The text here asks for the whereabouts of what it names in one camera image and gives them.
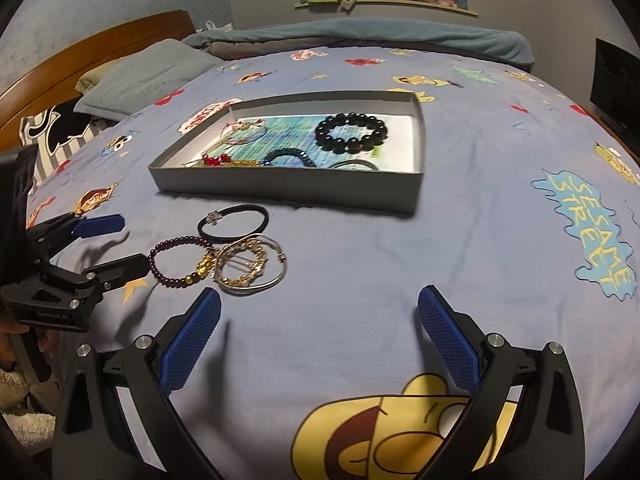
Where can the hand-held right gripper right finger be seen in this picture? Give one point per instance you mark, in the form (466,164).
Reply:
(447,340)

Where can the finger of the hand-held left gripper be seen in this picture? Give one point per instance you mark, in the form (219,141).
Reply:
(102,225)
(120,270)

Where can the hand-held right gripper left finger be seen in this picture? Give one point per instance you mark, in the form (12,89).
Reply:
(192,340)

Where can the grey cardboard box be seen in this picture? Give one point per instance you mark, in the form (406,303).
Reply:
(280,190)

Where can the person's left hand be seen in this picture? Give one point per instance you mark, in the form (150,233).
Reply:
(47,344)

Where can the blue cartoon printed bed sheet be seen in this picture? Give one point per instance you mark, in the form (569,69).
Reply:
(400,260)

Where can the black and white pillow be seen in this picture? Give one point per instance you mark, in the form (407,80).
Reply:
(65,127)

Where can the white fluffy cloth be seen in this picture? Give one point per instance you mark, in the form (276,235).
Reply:
(20,410)

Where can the gold bangle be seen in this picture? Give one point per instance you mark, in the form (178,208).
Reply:
(250,247)

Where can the beige pillow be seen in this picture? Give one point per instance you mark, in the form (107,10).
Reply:
(90,80)

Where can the grey-blue pillow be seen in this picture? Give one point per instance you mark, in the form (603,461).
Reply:
(145,80)

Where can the wooden headboard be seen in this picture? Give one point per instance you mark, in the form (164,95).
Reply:
(100,45)

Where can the printed paper sheet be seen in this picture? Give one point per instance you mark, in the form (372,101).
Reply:
(295,132)

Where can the grey blanket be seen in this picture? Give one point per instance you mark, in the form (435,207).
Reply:
(235,50)

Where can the white plastic bag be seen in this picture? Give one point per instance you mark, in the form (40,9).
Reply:
(212,26)

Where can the wooden television stand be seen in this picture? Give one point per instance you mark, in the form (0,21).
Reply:
(580,109)

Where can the black television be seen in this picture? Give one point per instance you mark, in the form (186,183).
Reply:
(617,85)

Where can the teal blanket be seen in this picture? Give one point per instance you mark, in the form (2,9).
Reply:
(375,32)

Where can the wooden windowsill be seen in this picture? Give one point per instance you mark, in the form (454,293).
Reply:
(400,5)

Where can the pink cloth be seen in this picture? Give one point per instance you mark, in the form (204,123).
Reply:
(440,0)

